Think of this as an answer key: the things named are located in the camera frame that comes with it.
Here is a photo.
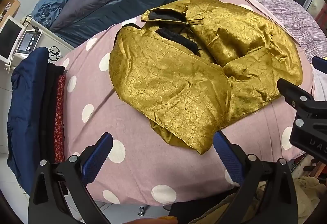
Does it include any white machine cabinet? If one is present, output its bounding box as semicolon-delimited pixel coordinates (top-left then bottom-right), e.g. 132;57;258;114
1;15;74;72

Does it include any wooden wall shelf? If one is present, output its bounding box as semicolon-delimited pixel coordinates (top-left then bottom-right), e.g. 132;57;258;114
0;0;20;26

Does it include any navy blue folded garment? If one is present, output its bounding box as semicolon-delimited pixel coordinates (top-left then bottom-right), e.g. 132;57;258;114
7;47;48;194

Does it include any red floral folded garment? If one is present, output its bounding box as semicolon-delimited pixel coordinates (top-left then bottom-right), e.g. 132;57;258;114
53;75;66;163

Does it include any white framed monitor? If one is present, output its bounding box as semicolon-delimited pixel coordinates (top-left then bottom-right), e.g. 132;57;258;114
0;16;25;64

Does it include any black folded garment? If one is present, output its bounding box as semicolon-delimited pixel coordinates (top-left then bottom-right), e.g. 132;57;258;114
38;63;64;163

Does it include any beige cloth pile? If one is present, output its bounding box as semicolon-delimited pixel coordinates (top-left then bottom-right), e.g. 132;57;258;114
191;176;326;224

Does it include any blue crumpled cloth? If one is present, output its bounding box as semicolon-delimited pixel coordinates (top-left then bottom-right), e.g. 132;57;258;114
31;0;69;28

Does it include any gold satin jacket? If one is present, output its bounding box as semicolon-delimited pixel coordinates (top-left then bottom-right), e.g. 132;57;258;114
109;0;303;154

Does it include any mauve knitted blanket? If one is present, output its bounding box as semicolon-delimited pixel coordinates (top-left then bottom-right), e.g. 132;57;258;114
250;0;326;60

